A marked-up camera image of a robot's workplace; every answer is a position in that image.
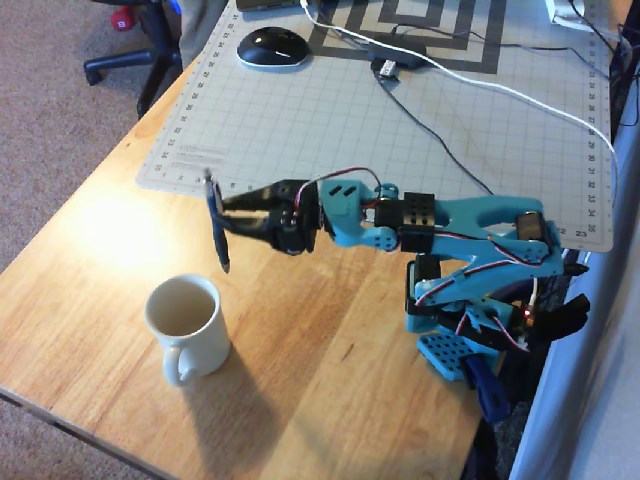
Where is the dark blue clamp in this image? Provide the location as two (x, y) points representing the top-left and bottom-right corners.
(462, 354), (512, 424)

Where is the thin black cable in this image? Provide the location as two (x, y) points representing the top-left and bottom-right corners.
(424, 38), (612, 79)

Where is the black usb hub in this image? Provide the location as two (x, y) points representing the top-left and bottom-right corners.
(367, 42), (427, 79)

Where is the thick black cable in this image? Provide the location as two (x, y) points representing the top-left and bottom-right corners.
(372, 64), (496, 197)

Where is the dark blue pen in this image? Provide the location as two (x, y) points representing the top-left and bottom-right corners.
(203, 168), (232, 274)

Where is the khaki fabric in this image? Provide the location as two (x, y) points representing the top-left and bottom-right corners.
(178, 0), (229, 69)

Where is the white ceramic mug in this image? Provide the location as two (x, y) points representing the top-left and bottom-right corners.
(144, 273), (232, 387)

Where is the beige gridded cutting mat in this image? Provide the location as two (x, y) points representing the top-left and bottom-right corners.
(135, 0), (616, 254)

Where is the white cable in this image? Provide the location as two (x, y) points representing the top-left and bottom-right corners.
(299, 0), (620, 207)

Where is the black clamp handle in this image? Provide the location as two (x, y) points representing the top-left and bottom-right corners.
(537, 293), (592, 346)

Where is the black office chair base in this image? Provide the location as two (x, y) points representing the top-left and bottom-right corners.
(83, 0), (184, 120)

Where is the grey bed sheet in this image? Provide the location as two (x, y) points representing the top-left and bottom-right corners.
(508, 119), (640, 480)

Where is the dark flat device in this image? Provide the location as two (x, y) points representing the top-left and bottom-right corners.
(235, 0), (307, 13)

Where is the black computer mouse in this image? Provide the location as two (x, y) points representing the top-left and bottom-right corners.
(235, 26), (311, 69)

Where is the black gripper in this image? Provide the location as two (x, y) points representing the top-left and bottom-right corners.
(221, 178), (324, 257)

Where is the red dumbbell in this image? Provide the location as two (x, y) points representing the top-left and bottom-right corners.
(107, 4), (134, 30)

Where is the white box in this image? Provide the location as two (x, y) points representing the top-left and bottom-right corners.
(544, 0), (597, 32)

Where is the black square pattern sheet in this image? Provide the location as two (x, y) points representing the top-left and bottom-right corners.
(308, 0), (504, 76)

